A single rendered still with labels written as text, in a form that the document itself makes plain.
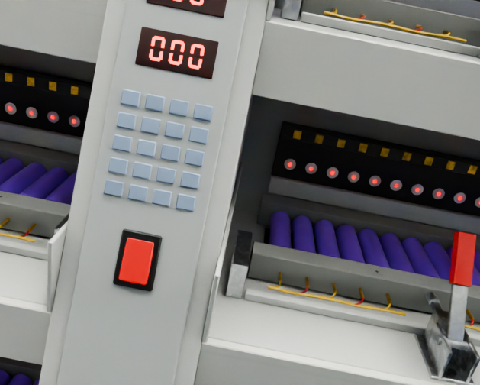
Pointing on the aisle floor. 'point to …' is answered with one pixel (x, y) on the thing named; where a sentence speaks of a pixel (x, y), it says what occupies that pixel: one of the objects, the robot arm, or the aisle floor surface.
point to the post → (256, 14)
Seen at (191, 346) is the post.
